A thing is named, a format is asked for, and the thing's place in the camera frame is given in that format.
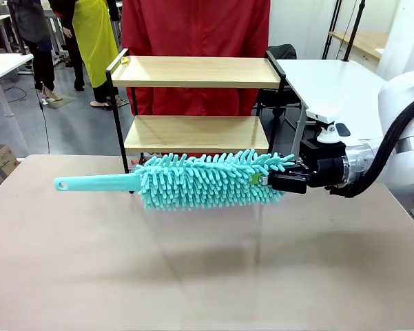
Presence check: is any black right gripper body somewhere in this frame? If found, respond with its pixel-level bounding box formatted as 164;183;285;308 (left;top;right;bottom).
306;157;348;190

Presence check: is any teal chenille duster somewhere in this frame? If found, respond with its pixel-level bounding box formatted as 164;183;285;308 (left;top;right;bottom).
53;148;296;212

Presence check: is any white table with rounded corner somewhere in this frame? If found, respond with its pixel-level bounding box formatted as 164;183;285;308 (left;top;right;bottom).
274;59;390;159
0;52;34;156

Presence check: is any black chair backrest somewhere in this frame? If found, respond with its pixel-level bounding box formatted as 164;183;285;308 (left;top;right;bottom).
269;43;298;62

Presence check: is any black light stand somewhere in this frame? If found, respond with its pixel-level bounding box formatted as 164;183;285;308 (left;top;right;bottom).
342;0;366;63
322;0;344;60

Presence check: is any wooden counter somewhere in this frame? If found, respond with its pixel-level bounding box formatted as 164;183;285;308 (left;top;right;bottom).
329;30;390;61

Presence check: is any person in red jacket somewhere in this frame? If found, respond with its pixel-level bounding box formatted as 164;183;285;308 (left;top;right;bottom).
121;0;273;159

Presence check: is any person in black clothes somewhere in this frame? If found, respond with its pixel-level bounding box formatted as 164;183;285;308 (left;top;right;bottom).
54;0;87;92

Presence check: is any person in yellow apron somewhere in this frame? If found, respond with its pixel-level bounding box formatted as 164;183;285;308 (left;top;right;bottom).
72;0;121;108

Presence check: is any grey floor mat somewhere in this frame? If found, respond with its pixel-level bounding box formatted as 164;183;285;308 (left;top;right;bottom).
41;94;76;110

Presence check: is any cardboard box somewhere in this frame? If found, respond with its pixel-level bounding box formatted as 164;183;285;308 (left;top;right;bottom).
0;143;21;185

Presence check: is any background person in dark trousers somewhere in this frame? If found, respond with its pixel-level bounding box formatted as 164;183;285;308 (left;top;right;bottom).
7;0;56;101

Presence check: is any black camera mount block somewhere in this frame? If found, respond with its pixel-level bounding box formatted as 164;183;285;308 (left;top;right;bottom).
298;139;348;163

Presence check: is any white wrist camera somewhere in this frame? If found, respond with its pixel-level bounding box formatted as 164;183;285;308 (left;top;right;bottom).
304;109;352;144

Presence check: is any black corrugated cable hose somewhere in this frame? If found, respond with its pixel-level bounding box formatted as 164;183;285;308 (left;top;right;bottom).
325;98;414;199

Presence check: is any black frame wooden shelf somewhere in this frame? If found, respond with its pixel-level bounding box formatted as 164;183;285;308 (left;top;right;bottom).
105;48;286;195

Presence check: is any thin black cable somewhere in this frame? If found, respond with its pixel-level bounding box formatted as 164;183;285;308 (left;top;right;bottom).
37;81;51;154

